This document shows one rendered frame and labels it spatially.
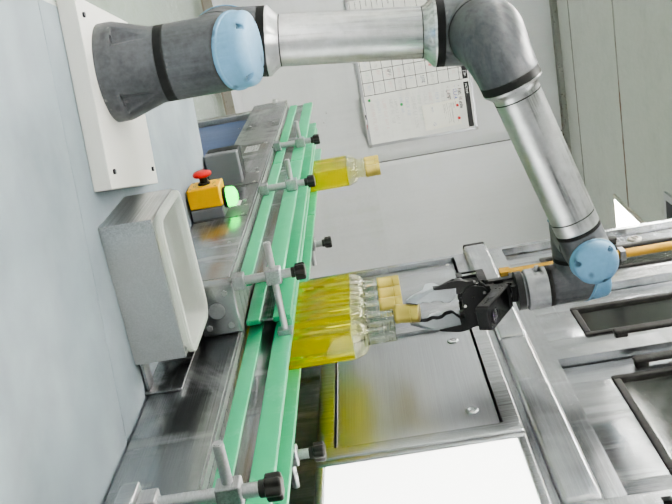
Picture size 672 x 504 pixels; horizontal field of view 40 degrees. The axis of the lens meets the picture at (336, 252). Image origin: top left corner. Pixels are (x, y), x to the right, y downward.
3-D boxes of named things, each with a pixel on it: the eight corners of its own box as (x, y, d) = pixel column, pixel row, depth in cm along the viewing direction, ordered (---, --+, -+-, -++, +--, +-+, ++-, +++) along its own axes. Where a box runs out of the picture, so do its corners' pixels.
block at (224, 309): (203, 340, 157) (243, 333, 156) (190, 289, 154) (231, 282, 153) (206, 331, 160) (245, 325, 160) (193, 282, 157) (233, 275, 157)
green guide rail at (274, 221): (237, 288, 159) (283, 280, 158) (236, 282, 158) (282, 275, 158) (290, 108, 324) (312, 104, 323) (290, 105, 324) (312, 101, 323)
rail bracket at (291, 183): (258, 198, 210) (316, 188, 209) (252, 167, 208) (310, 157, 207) (260, 193, 214) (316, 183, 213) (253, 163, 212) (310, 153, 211)
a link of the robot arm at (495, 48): (517, -13, 131) (641, 270, 146) (504, -18, 142) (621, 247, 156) (444, 25, 133) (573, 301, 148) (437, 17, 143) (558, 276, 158)
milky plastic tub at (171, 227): (138, 366, 138) (195, 357, 137) (100, 227, 131) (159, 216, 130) (160, 320, 154) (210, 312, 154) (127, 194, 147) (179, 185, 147)
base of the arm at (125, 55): (83, 21, 132) (150, 9, 131) (111, 25, 147) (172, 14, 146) (107, 125, 135) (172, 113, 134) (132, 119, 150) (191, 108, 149)
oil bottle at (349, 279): (262, 324, 183) (368, 306, 181) (257, 298, 181) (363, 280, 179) (264, 312, 188) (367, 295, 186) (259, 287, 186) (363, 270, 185)
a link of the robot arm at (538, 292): (553, 313, 164) (548, 271, 161) (527, 317, 164) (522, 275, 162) (544, 297, 171) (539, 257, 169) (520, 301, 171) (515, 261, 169)
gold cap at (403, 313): (395, 326, 166) (419, 325, 165) (392, 309, 165) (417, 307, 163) (398, 318, 169) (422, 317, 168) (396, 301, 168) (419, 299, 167)
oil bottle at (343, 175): (288, 196, 271) (382, 180, 270) (284, 178, 270) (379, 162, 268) (289, 191, 277) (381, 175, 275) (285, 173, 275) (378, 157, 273)
